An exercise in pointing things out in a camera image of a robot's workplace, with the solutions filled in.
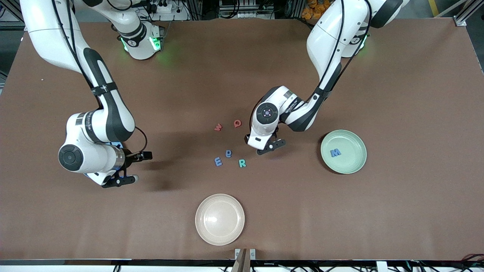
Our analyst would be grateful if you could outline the green plate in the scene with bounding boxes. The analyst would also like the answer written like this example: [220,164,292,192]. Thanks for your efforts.
[321,130,367,175]

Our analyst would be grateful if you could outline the beige plate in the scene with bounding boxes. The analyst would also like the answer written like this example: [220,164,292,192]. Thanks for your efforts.
[195,194,245,246]

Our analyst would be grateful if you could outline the orange packaged items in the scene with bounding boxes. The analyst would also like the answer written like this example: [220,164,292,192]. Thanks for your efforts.
[302,0,333,20]

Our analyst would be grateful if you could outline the grey equipment rack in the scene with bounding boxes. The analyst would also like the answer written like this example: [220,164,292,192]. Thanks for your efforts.
[219,0,273,19]

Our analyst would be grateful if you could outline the white power strip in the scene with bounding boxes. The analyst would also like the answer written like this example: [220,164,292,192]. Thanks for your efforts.
[146,0,174,14]

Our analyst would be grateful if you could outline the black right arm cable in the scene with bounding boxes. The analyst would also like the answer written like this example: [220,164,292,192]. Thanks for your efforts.
[51,0,148,155]

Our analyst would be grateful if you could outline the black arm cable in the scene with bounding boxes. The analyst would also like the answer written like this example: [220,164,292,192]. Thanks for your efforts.
[250,0,373,133]
[51,0,148,155]

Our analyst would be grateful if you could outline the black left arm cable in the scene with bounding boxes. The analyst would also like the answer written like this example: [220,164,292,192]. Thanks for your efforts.
[250,0,373,133]

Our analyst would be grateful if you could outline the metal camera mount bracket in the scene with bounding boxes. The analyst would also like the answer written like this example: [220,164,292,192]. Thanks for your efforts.
[234,248,256,272]

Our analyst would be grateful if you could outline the aluminium frame profile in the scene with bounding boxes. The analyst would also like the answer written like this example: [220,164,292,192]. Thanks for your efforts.
[454,0,484,27]

